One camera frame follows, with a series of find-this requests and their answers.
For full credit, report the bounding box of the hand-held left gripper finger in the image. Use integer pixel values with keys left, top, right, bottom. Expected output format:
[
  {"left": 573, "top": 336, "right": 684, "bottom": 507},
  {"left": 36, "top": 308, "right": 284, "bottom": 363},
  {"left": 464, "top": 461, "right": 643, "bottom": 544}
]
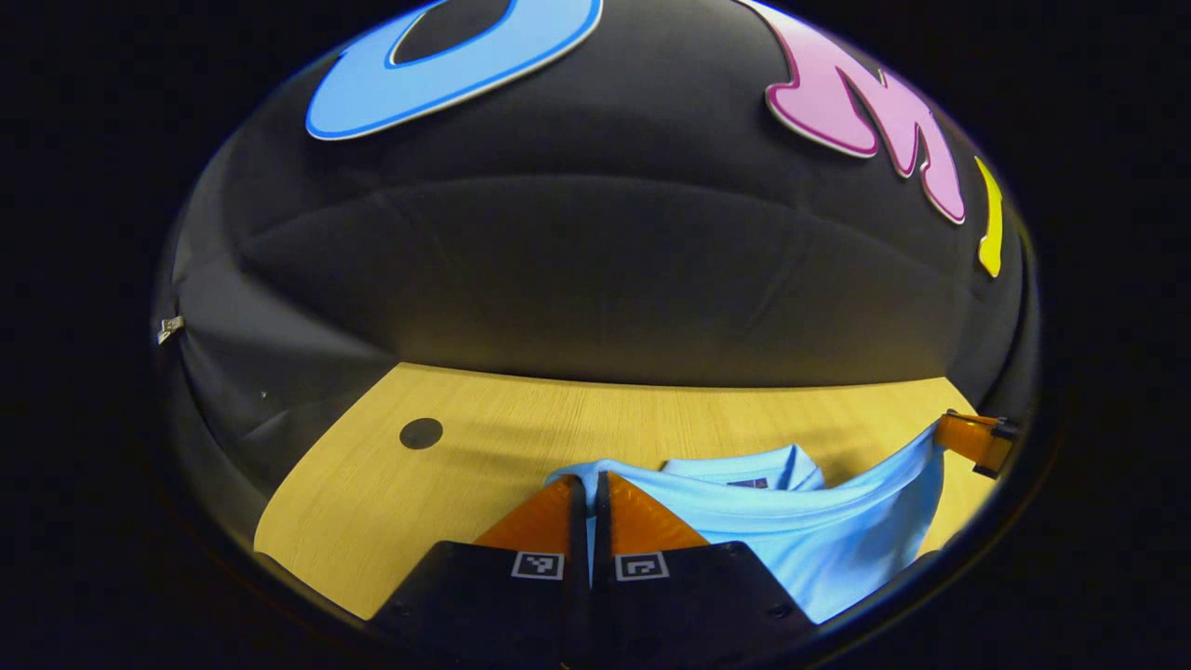
[
  {"left": 592, "top": 470, "right": 820, "bottom": 666},
  {"left": 368, "top": 473, "right": 591, "bottom": 666}
]

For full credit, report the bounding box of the light blue T-shirt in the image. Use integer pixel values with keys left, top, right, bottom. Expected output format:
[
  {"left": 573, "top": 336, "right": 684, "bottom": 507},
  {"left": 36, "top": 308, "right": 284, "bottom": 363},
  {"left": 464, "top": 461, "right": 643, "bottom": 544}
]
[{"left": 544, "top": 423, "right": 948, "bottom": 624}]

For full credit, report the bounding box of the black backdrop cloth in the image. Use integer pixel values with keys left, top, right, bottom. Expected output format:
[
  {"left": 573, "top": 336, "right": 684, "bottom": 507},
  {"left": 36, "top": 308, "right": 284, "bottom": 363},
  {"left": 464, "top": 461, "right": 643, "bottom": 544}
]
[{"left": 154, "top": 0, "right": 1038, "bottom": 522}]

